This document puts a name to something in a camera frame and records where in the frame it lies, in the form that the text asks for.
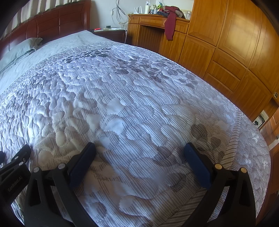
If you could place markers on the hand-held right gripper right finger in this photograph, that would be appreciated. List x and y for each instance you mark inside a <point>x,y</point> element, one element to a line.
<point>197,165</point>

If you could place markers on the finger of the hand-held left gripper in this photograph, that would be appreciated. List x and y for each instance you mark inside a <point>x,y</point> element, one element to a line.
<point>17,156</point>

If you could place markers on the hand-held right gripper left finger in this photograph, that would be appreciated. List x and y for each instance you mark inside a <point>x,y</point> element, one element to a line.
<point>81,165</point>

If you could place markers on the grey floral quilt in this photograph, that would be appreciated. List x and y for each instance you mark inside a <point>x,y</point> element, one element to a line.
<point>130,98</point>

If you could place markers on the grey pillow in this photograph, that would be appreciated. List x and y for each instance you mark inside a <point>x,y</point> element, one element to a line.
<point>19,50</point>

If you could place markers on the light blue bedspread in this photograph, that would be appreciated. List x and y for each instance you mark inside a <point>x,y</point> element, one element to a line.
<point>65,43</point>

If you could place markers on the wooden wardrobe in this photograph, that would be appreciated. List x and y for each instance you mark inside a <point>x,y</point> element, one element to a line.
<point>228,43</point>

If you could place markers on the dark wooden nightstand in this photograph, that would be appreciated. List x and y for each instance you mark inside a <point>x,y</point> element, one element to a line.
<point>113,35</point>

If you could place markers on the dark wooden headboard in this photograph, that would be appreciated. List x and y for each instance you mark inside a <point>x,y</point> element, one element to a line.
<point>54,21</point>

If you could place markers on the wooden desk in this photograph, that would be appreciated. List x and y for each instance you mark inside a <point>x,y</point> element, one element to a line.
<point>150,32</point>

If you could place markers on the dark red cloth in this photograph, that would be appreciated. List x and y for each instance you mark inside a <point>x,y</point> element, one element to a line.
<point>170,26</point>

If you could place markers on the white wall socket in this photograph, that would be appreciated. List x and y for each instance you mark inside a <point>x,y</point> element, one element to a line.
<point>259,120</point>

